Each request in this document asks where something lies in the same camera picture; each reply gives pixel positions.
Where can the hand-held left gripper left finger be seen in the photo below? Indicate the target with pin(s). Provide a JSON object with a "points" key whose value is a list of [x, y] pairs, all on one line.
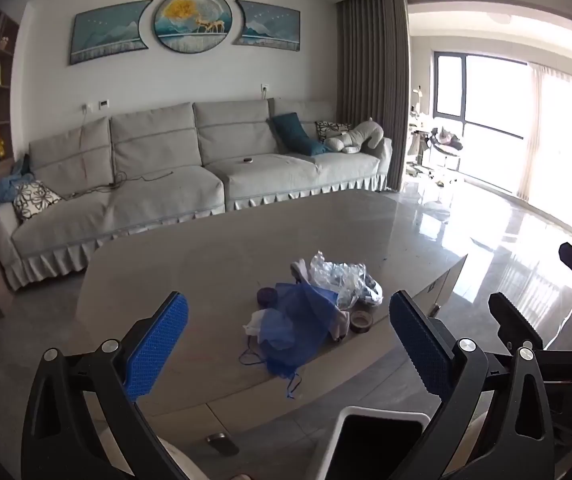
{"points": [[158, 345]]}

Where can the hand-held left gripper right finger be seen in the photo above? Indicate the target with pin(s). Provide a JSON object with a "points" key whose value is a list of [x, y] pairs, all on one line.
{"points": [[418, 345]]}

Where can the brown tape roll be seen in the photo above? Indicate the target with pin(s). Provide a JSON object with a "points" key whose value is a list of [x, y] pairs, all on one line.
{"points": [[361, 321]]}

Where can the white trash bin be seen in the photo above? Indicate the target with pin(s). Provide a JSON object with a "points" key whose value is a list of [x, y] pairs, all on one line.
{"points": [[381, 412]]}

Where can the beige cloth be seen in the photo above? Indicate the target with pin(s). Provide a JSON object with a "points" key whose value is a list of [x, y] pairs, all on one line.
{"points": [[340, 325]]}

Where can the clear plastic bag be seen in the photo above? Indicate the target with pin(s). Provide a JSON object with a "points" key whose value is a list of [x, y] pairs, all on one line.
{"points": [[343, 277]]}

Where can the blue mesh bag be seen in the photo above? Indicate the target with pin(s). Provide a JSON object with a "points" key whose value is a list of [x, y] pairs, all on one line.
{"points": [[296, 325]]}

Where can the grey coffee table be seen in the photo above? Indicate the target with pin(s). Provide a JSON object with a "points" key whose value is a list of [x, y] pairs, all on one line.
{"points": [[191, 250]]}

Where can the white sheer curtain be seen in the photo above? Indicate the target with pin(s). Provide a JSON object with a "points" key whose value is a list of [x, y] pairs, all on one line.
{"points": [[566, 150]]}

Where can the purple round lid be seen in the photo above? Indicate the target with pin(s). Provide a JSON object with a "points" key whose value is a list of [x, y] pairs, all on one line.
{"points": [[267, 297]]}

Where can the grey fabric sofa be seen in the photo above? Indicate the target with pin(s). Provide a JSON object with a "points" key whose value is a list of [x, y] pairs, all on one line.
{"points": [[166, 195]]}

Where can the baby high chair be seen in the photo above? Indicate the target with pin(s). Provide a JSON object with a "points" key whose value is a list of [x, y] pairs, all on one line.
{"points": [[443, 150]]}

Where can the black white patterned pillow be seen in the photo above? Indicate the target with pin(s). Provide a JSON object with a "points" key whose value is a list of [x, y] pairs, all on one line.
{"points": [[36, 199], [331, 129]]}

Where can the blue cloth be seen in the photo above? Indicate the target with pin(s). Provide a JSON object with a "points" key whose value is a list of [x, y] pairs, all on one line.
{"points": [[11, 185]]}

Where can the grey plush toy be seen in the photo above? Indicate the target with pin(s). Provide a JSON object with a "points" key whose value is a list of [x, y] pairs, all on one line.
{"points": [[361, 135]]}

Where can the teal pillow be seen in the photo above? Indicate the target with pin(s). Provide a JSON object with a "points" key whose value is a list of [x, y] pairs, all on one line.
{"points": [[293, 132]]}

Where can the grey curtain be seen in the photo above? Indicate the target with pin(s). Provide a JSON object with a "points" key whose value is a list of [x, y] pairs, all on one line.
{"points": [[371, 85]]}

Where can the dark window frame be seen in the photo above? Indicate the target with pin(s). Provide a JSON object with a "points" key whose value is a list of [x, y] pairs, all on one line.
{"points": [[465, 125]]}

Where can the teal curved wall painting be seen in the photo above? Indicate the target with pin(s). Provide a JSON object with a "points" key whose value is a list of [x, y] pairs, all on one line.
{"points": [[268, 25], [111, 32]]}

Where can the round deer wall painting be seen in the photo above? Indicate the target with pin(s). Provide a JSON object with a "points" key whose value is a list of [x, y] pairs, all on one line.
{"points": [[193, 20]]}

